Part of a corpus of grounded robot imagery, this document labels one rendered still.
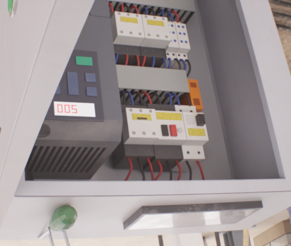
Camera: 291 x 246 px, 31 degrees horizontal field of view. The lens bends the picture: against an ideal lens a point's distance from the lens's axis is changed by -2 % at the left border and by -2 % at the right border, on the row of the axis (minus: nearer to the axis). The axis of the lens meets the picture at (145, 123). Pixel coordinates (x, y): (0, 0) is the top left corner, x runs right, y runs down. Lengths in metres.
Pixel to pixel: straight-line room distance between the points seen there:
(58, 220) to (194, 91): 0.37
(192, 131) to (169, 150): 0.04
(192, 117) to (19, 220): 0.30
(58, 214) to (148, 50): 0.36
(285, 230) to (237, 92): 4.81
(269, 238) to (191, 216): 5.33
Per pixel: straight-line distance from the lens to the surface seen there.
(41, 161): 0.69
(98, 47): 0.67
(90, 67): 0.65
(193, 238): 1.29
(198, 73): 0.94
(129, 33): 0.81
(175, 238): 1.28
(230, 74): 0.92
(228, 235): 5.58
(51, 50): 0.30
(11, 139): 0.41
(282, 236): 5.74
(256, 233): 6.12
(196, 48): 0.96
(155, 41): 0.83
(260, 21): 0.81
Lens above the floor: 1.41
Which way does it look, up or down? 24 degrees down
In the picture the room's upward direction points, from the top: 172 degrees clockwise
